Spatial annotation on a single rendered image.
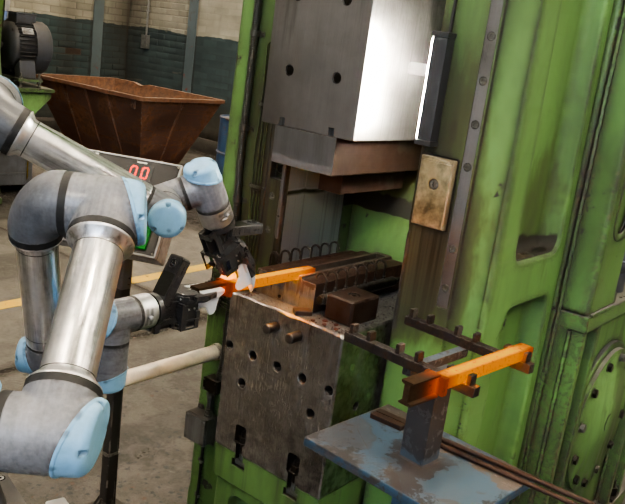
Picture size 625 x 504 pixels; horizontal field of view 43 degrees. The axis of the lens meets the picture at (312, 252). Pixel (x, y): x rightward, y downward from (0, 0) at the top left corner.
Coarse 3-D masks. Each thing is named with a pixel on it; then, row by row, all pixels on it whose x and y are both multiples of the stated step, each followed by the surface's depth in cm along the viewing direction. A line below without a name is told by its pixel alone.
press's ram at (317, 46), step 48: (288, 0) 197; (336, 0) 188; (384, 0) 185; (432, 0) 201; (288, 48) 199; (336, 48) 190; (384, 48) 190; (288, 96) 201; (336, 96) 192; (384, 96) 195
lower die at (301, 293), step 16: (320, 256) 234; (336, 256) 233; (352, 256) 235; (352, 272) 218; (368, 272) 220; (400, 272) 234; (256, 288) 216; (272, 288) 212; (288, 288) 208; (304, 288) 205; (320, 288) 204; (304, 304) 206
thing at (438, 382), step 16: (496, 352) 159; (512, 352) 160; (448, 368) 147; (464, 368) 148; (480, 368) 151; (496, 368) 155; (416, 384) 136; (432, 384) 141; (448, 384) 144; (400, 400) 138; (416, 400) 138
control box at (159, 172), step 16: (112, 160) 228; (128, 160) 227; (144, 160) 227; (144, 176) 225; (160, 176) 224; (176, 176) 224; (64, 240) 223; (160, 240) 219; (144, 256) 218; (160, 256) 221
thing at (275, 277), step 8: (272, 272) 201; (280, 272) 202; (288, 272) 203; (296, 272) 205; (304, 272) 208; (312, 272) 211; (216, 280) 186; (224, 280) 187; (232, 280) 190; (256, 280) 193; (264, 280) 196; (272, 280) 198; (280, 280) 201; (288, 280) 203; (192, 288) 180; (200, 288) 179; (208, 288) 181; (224, 288) 186; (232, 288) 186
